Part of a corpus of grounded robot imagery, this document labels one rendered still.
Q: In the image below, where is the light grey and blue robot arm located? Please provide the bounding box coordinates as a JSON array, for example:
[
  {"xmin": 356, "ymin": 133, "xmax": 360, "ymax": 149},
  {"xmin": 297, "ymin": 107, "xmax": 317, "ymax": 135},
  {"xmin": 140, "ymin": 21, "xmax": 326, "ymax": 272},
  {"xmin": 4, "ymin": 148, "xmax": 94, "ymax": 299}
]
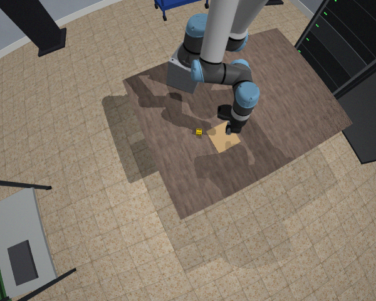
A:
[{"xmin": 177, "ymin": 0, "xmax": 269, "ymax": 116}]

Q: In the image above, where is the tan flat mat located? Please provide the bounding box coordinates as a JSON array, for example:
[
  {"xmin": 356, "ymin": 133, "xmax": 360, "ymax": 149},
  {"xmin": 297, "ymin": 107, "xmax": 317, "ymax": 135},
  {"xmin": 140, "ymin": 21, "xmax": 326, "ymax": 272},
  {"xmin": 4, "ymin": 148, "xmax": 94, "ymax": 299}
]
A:
[{"xmin": 206, "ymin": 121, "xmax": 241, "ymax": 154}]

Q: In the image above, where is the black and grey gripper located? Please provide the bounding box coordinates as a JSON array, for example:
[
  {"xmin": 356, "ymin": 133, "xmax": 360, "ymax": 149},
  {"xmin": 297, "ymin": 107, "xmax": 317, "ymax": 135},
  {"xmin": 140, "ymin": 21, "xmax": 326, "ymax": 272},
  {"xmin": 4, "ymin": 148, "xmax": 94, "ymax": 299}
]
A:
[{"xmin": 217, "ymin": 104, "xmax": 250, "ymax": 135}]

